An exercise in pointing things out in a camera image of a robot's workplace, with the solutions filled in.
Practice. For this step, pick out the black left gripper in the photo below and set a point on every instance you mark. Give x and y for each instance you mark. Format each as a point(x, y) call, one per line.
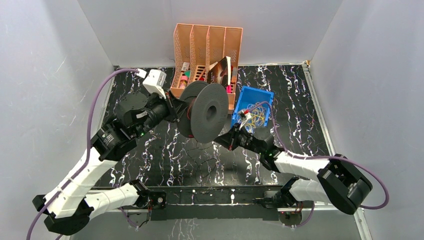
point(171, 108)

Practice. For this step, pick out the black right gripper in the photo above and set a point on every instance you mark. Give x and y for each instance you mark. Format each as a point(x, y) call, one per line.
point(229, 140)

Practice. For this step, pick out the grey filament spool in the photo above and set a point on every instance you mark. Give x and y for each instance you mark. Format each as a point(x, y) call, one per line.
point(206, 114)

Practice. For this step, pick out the blue plastic bin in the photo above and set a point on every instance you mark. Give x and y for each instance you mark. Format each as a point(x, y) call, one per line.
point(249, 97)

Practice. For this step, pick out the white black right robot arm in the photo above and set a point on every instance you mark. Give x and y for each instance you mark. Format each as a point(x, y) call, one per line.
point(327, 180)

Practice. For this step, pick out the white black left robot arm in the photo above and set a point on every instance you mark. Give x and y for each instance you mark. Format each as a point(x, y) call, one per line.
point(68, 208)

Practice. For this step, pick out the pink sticker roll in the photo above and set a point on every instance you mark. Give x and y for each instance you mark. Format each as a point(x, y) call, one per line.
point(183, 82)

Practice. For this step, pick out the dark book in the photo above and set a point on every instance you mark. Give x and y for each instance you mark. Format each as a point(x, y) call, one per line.
point(221, 72)

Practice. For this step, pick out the pink marker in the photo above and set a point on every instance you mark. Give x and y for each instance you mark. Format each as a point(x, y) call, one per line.
point(229, 89)

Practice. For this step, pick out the pink desk organizer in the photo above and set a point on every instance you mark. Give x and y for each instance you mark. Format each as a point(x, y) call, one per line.
point(198, 47)

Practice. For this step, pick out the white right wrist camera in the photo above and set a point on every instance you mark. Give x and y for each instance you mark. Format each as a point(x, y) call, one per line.
point(245, 116)

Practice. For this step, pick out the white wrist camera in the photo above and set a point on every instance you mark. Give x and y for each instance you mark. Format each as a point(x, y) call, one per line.
point(245, 116)
point(154, 82)

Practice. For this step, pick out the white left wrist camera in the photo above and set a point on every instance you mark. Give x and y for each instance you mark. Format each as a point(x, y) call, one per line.
point(154, 82)

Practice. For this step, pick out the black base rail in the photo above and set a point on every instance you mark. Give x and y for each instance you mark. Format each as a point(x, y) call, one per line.
point(223, 202)

